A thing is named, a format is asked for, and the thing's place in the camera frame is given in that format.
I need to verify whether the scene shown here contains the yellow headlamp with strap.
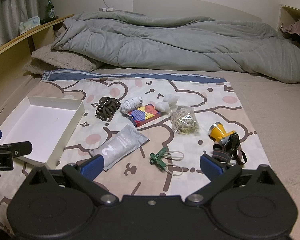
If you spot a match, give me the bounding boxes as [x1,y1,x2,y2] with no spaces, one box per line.
[209,122,247,165]

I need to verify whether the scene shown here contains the grey pouch number two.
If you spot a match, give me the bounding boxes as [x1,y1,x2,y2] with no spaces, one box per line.
[89,125,149,171]

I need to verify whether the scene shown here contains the bag of rubber bands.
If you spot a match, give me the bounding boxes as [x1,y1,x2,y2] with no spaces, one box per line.
[170,106,199,134]

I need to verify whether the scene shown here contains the green clips with bands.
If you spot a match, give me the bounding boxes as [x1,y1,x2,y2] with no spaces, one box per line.
[149,147,184,176]

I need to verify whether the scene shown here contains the colourful card box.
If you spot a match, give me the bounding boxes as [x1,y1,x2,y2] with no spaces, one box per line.
[129,103,161,127]

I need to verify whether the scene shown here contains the white string bundle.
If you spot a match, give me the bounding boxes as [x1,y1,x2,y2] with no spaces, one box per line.
[119,96,144,117]

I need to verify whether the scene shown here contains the white shallow cardboard box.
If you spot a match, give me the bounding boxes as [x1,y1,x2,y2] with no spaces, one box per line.
[0,96,84,169]

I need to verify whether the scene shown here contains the wooden bedside shelf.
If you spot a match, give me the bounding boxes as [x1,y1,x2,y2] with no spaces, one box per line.
[0,14,75,113]

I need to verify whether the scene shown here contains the brown hair claw clip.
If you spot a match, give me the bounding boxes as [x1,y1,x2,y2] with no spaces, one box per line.
[95,96,121,121]

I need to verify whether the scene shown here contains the cartoon bear patterned cloth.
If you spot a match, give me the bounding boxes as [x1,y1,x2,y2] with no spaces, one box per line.
[0,73,268,239]

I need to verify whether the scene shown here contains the beige fluffy pillow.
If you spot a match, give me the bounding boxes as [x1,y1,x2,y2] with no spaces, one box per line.
[23,44,103,75]

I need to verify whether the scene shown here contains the tissue pack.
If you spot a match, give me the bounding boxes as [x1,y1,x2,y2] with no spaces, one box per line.
[19,16,40,34]

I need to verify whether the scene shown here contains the grey quilted duvet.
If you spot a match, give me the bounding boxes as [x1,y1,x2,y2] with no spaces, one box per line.
[51,11,300,83]

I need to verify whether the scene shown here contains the green glass bottle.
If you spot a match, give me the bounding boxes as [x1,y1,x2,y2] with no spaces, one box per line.
[46,0,55,19]

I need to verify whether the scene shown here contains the pink clothes on shelf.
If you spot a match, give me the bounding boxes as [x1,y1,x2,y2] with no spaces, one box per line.
[279,19,300,36]

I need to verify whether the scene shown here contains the right wooden shelf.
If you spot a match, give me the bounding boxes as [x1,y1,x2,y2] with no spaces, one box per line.
[277,5,300,38]

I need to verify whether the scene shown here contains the white headboard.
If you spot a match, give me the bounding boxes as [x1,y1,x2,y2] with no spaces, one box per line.
[133,0,262,22]

